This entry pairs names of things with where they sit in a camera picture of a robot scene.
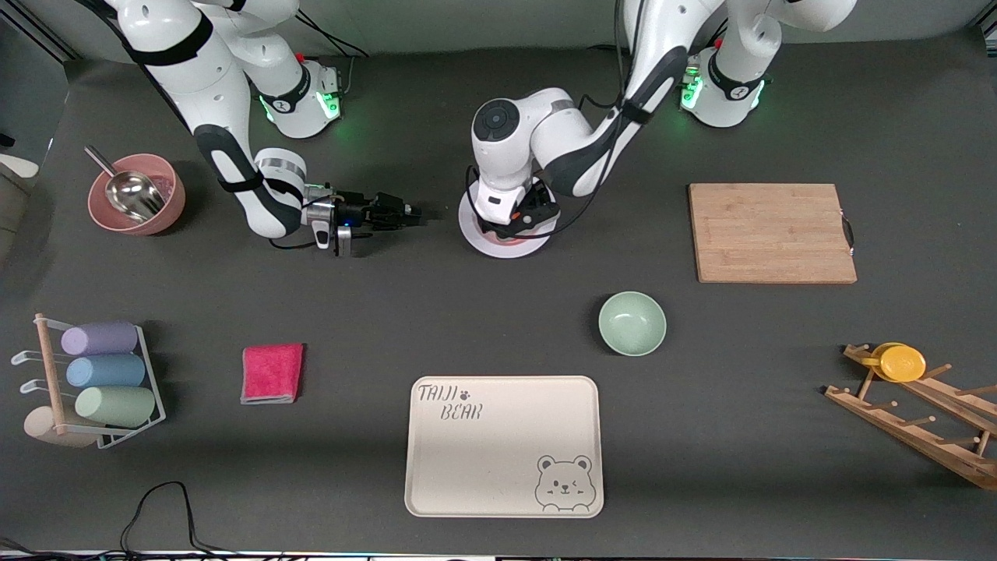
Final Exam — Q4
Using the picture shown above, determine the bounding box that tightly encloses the white round plate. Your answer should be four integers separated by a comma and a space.
458, 183, 555, 258

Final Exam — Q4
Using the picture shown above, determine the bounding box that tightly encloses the dark grey table mat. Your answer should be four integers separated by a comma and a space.
0, 31, 997, 556

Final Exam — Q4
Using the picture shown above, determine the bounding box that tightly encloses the pale green bowl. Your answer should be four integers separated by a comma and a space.
598, 291, 668, 358

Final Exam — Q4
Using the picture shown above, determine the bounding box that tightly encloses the pink folded cloth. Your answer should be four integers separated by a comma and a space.
240, 343, 305, 405

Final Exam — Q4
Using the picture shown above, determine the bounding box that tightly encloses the pink bowl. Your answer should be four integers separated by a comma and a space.
87, 153, 187, 236

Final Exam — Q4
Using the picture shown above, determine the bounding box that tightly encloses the wooden cutting board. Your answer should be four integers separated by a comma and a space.
688, 183, 858, 284

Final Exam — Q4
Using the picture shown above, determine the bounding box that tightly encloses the metal scoop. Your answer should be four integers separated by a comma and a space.
84, 145, 167, 223

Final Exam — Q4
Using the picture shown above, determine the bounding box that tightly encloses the beige bear print tray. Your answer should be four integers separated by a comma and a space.
404, 376, 605, 519

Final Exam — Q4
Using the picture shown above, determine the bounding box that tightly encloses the purple cup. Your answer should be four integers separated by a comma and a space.
61, 321, 139, 357

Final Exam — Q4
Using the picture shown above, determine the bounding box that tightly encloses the blue cup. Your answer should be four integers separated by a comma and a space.
65, 355, 146, 389

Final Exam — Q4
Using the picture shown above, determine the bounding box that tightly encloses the green cup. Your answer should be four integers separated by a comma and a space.
75, 386, 157, 428

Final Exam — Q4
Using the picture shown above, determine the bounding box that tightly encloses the wooden rack dowel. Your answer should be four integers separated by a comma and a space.
34, 313, 69, 436

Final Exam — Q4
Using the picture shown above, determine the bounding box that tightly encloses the beige cup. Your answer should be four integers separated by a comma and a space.
23, 405, 98, 449

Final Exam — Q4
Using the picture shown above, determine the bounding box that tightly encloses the yellow cup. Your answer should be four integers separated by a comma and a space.
861, 342, 927, 383

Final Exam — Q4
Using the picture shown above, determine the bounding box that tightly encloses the wooden peg rack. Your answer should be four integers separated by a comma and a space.
825, 344, 997, 491

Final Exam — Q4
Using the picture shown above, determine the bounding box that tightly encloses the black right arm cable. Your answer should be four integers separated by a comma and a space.
268, 232, 376, 252

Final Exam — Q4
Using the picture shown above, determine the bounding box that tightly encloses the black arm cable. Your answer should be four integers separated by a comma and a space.
463, 0, 633, 242
268, 232, 376, 252

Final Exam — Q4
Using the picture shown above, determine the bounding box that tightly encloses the black right base cable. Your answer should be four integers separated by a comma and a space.
293, 8, 368, 99

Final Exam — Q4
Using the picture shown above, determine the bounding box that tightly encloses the black base cable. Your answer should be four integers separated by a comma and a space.
293, 8, 368, 99
588, 19, 730, 86

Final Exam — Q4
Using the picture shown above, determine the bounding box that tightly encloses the black left base cable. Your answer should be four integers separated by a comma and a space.
588, 19, 730, 86

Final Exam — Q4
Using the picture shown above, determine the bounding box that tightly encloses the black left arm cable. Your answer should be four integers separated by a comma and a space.
463, 0, 633, 242

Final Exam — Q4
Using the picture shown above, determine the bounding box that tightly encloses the white wire cup rack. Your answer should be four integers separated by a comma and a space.
11, 323, 167, 450

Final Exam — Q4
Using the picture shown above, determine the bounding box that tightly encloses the black floor cable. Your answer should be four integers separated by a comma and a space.
0, 480, 367, 561

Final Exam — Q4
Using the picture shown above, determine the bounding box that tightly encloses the black frame bar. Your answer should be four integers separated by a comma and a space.
4, 0, 83, 62

